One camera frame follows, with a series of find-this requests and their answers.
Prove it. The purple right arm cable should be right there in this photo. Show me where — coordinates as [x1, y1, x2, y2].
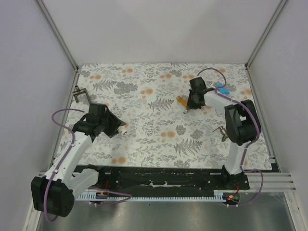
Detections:
[197, 68, 263, 207]

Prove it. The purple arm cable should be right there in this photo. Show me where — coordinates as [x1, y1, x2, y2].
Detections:
[197, 68, 263, 207]
[45, 108, 132, 222]

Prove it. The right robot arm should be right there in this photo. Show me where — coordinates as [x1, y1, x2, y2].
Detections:
[186, 77, 261, 190]

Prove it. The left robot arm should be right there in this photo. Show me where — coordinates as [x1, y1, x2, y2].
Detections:
[30, 103, 127, 223]

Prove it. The white slotted cable duct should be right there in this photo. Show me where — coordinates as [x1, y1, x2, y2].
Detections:
[75, 190, 226, 202]

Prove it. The blue pipe tee fitting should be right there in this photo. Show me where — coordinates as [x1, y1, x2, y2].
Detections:
[216, 82, 230, 95]

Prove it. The brushed steel faucet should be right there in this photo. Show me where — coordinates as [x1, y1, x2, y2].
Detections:
[213, 126, 229, 142]

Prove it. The white pipe elbow fitting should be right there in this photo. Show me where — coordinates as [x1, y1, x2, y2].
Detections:
[118, 126, 127, 135]

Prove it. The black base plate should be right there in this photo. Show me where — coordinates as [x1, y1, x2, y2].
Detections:
[74, 165, 250, 196]

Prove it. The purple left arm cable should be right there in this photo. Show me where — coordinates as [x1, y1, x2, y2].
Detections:
[45, 108, 132, 222]

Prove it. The floral patterned table mat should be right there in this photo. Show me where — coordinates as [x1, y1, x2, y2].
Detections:
[53, 63, 273, 170]

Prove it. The orange faucet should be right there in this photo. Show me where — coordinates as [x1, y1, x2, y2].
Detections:
[177, 96, 189, 114]

